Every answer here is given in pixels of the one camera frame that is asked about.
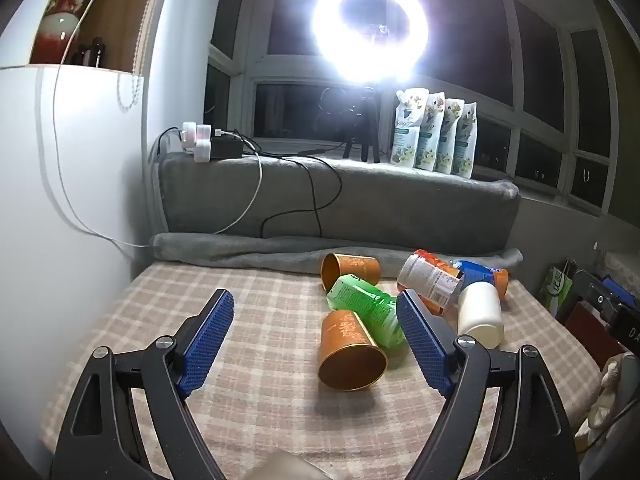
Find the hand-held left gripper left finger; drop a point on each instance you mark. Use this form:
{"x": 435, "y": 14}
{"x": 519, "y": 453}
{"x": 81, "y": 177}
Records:
{"x": 210, "y": 330}

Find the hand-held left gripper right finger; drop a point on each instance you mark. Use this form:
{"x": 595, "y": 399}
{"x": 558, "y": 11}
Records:
{"x": 422, "y": 340}

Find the orange paper cup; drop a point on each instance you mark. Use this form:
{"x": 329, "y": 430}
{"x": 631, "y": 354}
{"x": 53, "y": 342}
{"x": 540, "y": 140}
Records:
{"x": 352, "y": 269}
{"x": 345, "y": 345}

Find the white orange printed can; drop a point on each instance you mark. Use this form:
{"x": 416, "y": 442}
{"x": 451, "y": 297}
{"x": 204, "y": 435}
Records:
{"x": 427, "y": 277}

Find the plaid bed sheet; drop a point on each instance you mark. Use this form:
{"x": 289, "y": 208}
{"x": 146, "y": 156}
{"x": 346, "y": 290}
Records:
{"x": 270, "y": 350}

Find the white plastic bottle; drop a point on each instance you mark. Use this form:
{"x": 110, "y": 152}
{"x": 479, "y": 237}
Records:
{"x": 480, "y": 312}

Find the green plastic bottle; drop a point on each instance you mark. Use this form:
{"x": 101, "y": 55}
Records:
{"x": 365, "y": 302}

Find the rolled grey blanket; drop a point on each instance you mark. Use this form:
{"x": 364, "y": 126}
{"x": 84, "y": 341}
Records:
{"x": 240, "y": 250}

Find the blue orange bottle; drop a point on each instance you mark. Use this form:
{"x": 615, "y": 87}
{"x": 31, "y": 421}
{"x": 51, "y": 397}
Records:
{"x": 482, "y": 272}

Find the grey padded headboard cushion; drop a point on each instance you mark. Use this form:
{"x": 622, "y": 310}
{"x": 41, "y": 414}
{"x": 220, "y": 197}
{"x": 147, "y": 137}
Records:
{"x": 400, "y": 205}

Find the green paper bag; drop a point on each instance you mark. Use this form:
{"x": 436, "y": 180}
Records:
{"x": 557, "y": 290}

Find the white plug adapter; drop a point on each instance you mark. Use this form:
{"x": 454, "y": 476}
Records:
{"x": 204, "y": 133}
{"x": 189, "y": 135}
{"x": 202, "y": 152}

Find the black power strip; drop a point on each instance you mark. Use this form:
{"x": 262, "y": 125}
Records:
{"x": 226, "y": 147}

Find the white plush toy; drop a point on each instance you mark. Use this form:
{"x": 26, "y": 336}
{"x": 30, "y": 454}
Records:
{"x": 607, "y": 400}

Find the white green refill pouch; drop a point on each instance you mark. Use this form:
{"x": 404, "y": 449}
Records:
{"x": 450, "y": 140}
{"x": 407, "y": 130}
{"x": 466, "y": 145}
{"x": 432, "y": 135}

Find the black tripod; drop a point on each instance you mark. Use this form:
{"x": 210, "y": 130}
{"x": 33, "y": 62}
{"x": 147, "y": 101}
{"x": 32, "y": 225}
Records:
{"x": 369, "y": 120}

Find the dark glass bottle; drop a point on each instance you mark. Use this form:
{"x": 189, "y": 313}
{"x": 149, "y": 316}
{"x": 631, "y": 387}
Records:
{"x": 96, "y": 52}

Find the red white vase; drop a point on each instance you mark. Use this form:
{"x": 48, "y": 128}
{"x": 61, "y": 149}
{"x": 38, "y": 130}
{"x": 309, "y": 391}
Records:
{"x": 62, "y": 20}

